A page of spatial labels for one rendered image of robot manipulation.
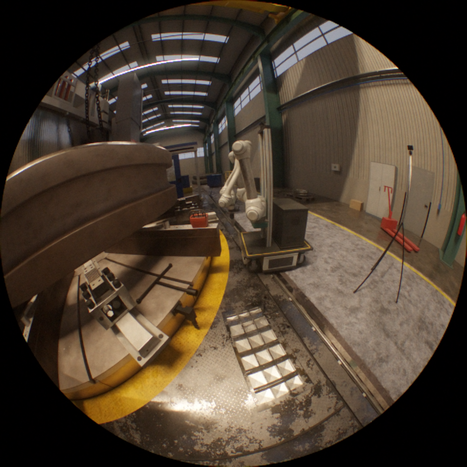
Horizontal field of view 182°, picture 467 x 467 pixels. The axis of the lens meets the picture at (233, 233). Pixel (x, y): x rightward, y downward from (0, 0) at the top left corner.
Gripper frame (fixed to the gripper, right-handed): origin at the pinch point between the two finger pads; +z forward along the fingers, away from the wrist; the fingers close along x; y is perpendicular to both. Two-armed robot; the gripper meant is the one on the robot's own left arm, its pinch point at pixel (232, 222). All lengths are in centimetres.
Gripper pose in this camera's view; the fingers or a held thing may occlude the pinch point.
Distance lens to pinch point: 171.2
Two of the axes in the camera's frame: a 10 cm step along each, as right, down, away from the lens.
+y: -10.0, 0.9, -0.4
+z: 0.6, 9.0, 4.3
